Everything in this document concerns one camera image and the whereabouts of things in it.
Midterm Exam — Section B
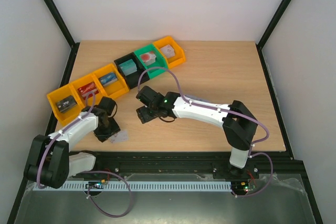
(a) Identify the left black frame post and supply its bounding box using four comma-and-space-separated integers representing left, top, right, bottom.
27, 0, 79, 49

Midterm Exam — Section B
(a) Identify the black frame post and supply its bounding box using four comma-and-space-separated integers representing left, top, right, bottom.
256, 0, 309, 49
27, 0, 79, 49

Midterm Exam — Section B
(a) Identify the white slotted cable duct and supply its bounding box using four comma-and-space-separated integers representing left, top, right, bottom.
44, 180, 232, 192

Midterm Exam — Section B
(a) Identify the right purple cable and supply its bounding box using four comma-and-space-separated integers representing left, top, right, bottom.
137, 67, 274, 199

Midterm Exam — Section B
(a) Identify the red circle card stack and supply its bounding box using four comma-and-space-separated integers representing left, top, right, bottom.
140, 51, 156, 66

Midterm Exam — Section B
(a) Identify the black VIP card stack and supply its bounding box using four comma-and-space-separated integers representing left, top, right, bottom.
56, 95, 77, 113

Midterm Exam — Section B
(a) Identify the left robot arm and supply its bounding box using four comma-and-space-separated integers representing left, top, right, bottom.
24, 97, 120, 189

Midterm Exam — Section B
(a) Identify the white patterned card stack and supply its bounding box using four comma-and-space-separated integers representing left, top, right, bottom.
160, 44, 175, 59

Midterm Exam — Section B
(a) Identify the yellow bin far right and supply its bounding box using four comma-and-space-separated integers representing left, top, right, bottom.
153, 36, 186, 69

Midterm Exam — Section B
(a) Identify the green bin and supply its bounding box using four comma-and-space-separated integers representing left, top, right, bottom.
134, 44, 168, 73

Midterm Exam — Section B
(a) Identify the yellow bin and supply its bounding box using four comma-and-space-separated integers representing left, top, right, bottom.
153, 36, 186, 69
47, 84, 83, 126
71, 74, 102, 105
93, 64, 130, 99

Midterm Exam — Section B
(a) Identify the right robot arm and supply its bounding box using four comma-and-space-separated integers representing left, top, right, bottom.
136, 86, 257, 178

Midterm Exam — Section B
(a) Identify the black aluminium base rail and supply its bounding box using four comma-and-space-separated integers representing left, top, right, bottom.
81, 151, 308, 179

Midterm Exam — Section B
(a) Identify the right black frame post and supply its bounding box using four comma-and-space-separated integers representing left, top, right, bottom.
256, 0, 309, 49

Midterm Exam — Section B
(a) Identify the black bin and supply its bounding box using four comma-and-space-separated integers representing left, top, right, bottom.
114, 52, 143, 89

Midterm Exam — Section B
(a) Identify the blue card stack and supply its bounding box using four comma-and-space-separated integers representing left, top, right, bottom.
99, 72, 118, 87

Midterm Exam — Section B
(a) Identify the yellow bin far left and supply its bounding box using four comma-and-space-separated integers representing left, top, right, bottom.
47, 84, 83, 126

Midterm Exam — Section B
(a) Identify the beige card holder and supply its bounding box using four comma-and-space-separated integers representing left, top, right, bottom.
185, 94, 210, 103

